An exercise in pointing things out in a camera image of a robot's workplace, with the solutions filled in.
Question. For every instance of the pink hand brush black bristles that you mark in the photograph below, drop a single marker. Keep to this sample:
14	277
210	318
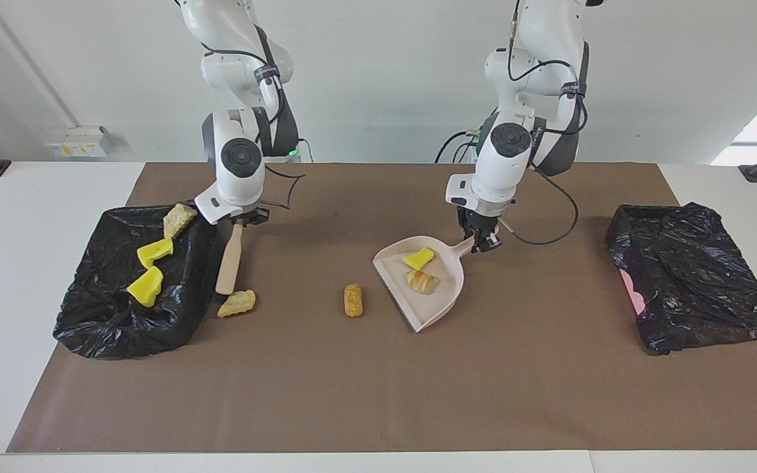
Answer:
230	263

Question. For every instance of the notched yellow sponge piece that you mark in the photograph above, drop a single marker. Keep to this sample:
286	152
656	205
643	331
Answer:
155	253

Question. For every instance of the white wall socket box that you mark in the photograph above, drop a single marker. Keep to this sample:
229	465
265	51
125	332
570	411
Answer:
79	142

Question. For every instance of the brown table mat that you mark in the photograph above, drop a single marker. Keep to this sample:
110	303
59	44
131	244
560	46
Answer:
378	407

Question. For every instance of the beige dumpling toy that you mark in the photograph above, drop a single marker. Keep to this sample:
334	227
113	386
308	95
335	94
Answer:
236	304

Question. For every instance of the beige bread chunk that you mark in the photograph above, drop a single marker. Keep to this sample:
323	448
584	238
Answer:
179	220

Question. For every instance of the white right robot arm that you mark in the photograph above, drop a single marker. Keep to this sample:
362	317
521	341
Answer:
240	157

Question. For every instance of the brown fried nugget toy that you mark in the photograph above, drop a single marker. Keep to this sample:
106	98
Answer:
353	301

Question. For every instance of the pink plastic bin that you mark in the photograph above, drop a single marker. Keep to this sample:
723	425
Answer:
633	292

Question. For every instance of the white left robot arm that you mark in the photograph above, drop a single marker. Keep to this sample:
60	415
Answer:
510	157

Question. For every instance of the large yellow sponge piece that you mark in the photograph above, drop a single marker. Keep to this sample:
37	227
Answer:
147	288

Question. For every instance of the black bag lined bin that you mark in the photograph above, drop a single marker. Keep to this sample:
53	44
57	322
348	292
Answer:
102	322

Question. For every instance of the small yellow sponge piece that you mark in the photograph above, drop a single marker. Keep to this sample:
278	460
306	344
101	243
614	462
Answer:
418	259

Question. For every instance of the pink plastic dustpan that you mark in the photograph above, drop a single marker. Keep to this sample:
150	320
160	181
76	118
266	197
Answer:
437	289

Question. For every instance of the black trash bag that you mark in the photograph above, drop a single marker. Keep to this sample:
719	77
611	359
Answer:
700	276

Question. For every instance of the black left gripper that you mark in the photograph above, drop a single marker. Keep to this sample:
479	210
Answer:
480	218

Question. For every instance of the striped croissant toy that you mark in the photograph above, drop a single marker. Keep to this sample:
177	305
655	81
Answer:
423	282

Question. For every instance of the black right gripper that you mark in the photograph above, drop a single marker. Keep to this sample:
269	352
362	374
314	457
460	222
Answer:
247	215

